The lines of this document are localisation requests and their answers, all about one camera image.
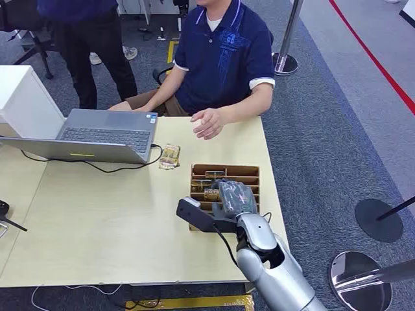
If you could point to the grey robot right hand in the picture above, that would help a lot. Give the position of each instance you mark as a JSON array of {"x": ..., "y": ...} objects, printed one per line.
[{"x": 236, "y": 199}]

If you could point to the person's left hand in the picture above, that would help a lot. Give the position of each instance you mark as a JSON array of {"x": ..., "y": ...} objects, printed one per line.
[{"x": 209, "y": 122}]

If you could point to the autumn print hotel card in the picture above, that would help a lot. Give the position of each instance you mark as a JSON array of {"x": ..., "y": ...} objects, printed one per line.
[
  {"x": 200, "y": 186},
  {"x": 215, "y": 174},
  {"x": 211, "y": 195}
]

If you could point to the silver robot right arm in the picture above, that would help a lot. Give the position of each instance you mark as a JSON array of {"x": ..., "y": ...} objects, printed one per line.
[{"x": 275, "y": 279}]

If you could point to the person's right forearm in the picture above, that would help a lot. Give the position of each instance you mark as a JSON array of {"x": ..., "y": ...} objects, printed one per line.
[{"x": 162, "y": 92}]

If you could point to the person's left forearm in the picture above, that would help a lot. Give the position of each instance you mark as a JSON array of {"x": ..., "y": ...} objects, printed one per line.
[{"x": 246, "y": 109}]

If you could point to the cardboard card organizer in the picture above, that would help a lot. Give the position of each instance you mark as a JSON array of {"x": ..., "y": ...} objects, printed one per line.
[{"x": 246, "y": 176}]

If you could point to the seated person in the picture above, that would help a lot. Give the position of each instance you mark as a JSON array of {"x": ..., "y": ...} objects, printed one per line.
[{"x": 224, "y": 64}]

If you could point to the standing person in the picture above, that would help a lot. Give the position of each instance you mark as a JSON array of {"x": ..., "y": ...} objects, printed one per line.
[{"x": 91, "y": 51}]

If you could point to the black chair armrest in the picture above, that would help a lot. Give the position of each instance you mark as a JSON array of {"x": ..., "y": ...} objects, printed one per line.
[{"x": 157, "y": 75}]

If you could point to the chrome stanchion with dark base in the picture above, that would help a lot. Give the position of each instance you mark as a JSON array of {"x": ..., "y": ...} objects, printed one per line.
[{"x": 285, "y": 64}]

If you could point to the yellow floor tape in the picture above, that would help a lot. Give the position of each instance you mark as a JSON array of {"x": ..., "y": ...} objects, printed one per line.
[{"x": 194, "y": 302}]

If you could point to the black equipment stand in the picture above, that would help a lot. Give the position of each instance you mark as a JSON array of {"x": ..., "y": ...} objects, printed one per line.
[{"x": 182, "y": 8}]

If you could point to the grey laptop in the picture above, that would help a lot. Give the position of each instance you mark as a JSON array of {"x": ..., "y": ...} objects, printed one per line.
[{"x": 106, "y": 135}]

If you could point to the red floor tape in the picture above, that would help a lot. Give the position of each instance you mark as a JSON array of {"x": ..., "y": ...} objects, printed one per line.
[{"x": 376, "y": 62}]

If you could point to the black office chair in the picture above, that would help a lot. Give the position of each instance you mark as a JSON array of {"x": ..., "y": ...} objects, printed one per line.
[{"x": 38, "y": 47}]

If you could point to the black desk gadget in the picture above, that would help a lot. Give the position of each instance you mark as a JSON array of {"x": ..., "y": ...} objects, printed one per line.
[{"x": 4, "y": 209}]

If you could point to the white sign board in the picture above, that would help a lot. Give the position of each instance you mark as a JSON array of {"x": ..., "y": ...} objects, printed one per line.
[{"x": 408, "y": 10}]

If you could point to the dark wrist camera box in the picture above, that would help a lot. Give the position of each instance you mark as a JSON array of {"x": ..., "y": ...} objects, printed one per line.
[{"x": 194, "y": 214}]

